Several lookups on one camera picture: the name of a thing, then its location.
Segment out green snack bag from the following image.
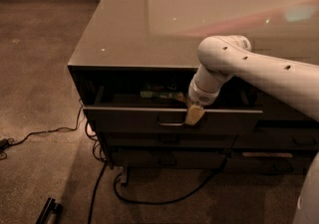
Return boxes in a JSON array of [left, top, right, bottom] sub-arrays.
[[140, 85, 185, 103]]

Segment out thick black floor cable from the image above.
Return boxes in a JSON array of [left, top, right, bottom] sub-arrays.
[[87, 161, 109, 224]]

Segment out black power adapter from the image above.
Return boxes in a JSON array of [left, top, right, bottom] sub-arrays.
[[0, 138, 9, 150]]

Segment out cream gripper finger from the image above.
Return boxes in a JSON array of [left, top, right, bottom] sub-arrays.
[[185, 105, 204, 125]]

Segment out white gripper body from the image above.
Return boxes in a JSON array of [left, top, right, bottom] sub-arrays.
[[188, 81, 219, 107]]

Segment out thin black floor cable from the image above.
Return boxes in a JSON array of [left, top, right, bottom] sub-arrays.
[[0, 100, 85, 161]]

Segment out black looped cable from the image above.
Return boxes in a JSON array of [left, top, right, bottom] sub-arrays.
[[113, 157, 228, 206]]

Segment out black metal floor bracket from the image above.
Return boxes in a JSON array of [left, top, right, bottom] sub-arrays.
[[36, 197, 63, 224]]

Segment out drawer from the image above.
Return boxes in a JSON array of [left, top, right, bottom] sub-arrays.
[[233, 128, 319, 151], [224, 152, 313, 175], [84, 87, 263, 134], [106, 133, 236, 148], [112, 150, 225, 169], [254, 93, 311, 121]]

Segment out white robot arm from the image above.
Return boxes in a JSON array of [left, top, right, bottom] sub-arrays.
[[185, 36, 319, 125]]

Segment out dark grey drawer cabinet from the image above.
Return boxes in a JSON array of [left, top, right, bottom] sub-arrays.
[[68, 0, 319, 170]]

